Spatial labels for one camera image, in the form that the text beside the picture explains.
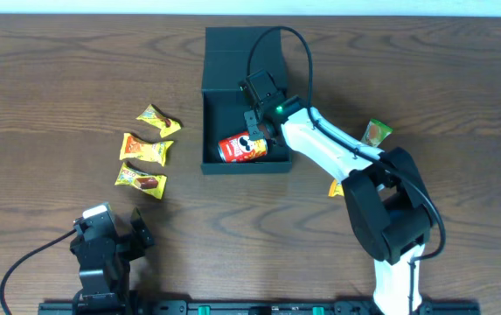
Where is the green snack packet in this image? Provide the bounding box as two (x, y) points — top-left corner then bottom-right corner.
(360, 118), (393, 147)

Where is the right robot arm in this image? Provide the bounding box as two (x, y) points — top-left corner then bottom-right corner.
(240, 70), (443, 314)

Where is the orange-yellow biscuit packet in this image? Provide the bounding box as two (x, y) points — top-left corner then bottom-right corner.
(328, 179), (344, 198)

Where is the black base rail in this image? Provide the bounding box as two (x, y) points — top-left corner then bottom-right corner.
(38, 298), (482, 315)

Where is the yellow peanut butter packet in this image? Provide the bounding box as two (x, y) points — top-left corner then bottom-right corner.
(119, 133), (174, 166)

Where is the dark green open gift box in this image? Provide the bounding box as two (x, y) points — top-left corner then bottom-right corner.
(201, 26), (292, 175)

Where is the yellow Apollo cake packet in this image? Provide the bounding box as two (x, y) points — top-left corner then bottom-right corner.
(115, 163), (168, 200)

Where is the red Pringles can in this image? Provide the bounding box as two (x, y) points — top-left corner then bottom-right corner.
(218, 131), (268, 163)

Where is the yellow chocolate cake packet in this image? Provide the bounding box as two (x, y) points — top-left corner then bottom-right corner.
(136, 104), (182, 138)

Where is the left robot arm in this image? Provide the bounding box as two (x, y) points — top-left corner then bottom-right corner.
(70, 203), (155, 314)

